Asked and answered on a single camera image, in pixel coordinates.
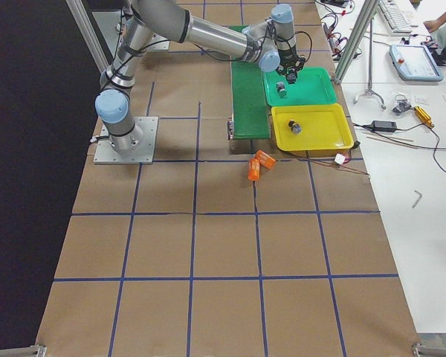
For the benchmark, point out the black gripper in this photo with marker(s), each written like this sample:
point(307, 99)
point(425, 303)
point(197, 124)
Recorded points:
point(287, 59)

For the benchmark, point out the green push button moved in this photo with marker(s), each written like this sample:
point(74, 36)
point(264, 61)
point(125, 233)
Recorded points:
point(281, 90)

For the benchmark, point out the yellow push button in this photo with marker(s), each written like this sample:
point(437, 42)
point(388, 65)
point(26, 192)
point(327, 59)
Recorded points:
point(294, 127)

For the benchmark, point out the orange cylinder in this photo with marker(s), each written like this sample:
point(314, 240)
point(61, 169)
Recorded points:
point(253, 169)
point(265, 159)

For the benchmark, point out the green plastic tray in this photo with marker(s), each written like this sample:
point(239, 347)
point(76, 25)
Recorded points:
point(313, 87)

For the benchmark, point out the green conveyor belt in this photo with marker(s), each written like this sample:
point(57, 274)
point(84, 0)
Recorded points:
point(250, 112)

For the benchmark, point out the yellow plastic tray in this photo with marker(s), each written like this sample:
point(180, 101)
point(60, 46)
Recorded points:
point(324, 127)

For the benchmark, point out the metal rod stand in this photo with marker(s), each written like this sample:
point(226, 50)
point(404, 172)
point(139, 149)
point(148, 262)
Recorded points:
point(369, 92)

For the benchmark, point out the white keyboard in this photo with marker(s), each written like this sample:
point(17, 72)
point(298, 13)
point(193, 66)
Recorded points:
point(397, 22)

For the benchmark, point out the black power adapter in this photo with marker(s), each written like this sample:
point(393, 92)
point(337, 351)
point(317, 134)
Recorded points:
point(384, 126)

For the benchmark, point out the teach pendant tablet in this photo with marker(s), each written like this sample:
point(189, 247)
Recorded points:
point(415, 63)

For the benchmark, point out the gold resistor block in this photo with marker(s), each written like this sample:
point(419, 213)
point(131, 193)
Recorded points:
point(423, 116)

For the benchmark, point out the allen key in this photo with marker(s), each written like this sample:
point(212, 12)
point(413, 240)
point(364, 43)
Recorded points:
point(418, 198)

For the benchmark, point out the aluminium frame post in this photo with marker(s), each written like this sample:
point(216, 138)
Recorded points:
point(362, 23)

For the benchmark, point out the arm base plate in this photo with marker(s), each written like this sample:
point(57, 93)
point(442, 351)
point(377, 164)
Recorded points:
point(138, 147)
point(158, 43)

